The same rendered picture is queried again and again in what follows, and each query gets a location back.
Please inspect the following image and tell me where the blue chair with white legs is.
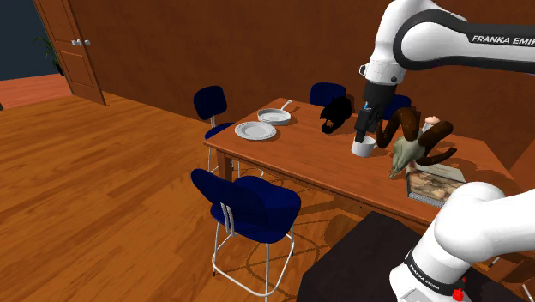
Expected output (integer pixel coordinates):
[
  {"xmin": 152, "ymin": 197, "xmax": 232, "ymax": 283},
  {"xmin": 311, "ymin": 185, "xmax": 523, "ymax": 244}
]
[
  {"xmin": 382, "ymin": 94, "xmax": 413, "ymax": 123},
  {"xmin": 193, "ymin": 85, "xmax": 265, "ymax": 178},
  {"xmin": 190, "ymin": 167, "xmax": 303, "ymax": 299},
  {"xmin": 309, "ymin": 82, "xmax": 348, "ymax": 107}
]

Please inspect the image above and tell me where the grey frying pan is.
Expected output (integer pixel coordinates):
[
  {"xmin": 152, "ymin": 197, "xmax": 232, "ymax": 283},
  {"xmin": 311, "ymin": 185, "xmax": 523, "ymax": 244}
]
[{"xmin": 256, "ymin": 100, "xmax": 294, "ymax": 127}]

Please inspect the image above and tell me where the ram skull with brown horns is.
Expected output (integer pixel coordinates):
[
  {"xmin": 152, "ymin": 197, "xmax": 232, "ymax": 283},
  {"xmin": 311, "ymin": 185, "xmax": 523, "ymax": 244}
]
[{"xmin": 374, "ymin": 106, "xmax": 458, "ymax": 180}]

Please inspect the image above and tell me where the white round plate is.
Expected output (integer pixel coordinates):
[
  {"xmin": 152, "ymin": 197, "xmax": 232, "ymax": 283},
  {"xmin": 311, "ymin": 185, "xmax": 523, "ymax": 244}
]
[{"xmin": 234, "ymin": 120, "xmax": 278, "ymax": 142}]

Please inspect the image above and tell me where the brown wooden door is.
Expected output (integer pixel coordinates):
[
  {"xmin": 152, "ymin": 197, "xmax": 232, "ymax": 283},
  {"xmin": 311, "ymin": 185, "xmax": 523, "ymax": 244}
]
[{"xmin": 33, "ymin": 0, "xmax": 107, "ymax": 106}]

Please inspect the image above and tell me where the book with brown picture cover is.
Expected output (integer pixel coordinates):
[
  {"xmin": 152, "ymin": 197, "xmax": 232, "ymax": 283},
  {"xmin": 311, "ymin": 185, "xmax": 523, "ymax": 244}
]
[{"xmin": 406, "ymin": 163, "xmax": 467, "ymax": 209}]

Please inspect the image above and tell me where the green potted plant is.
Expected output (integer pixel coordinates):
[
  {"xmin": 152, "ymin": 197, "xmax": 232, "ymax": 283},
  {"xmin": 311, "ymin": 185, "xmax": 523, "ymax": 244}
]
[{"xmin": 33, "ymin": 36, "xmax": 65, "ymax": 77}]

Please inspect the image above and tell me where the dark robot stand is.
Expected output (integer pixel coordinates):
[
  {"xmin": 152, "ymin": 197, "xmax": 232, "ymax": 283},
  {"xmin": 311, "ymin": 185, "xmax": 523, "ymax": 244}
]
[{"xmin": 296, "ymin": 210, "xmax": 528, "ymax": 302}]

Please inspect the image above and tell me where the brown wooden dining table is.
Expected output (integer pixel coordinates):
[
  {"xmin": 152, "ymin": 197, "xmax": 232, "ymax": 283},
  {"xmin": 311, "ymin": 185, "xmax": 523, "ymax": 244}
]
[{"xmin": 203, "ymin": 97, "xmax": 535, "ymax": 277}]

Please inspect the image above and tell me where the white cup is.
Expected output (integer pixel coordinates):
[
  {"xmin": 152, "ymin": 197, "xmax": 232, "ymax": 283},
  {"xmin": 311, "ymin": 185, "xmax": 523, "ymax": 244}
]
[{"xmin": 351, "ymin": 135, "xmax": 377, "ymax": 159}]

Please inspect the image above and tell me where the white bottle with pink cap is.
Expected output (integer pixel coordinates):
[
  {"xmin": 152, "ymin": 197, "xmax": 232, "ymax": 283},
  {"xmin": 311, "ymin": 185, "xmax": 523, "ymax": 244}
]
[{"xmin": 421, "ymin": 115, "xmax": 442, "ymax": 134}]

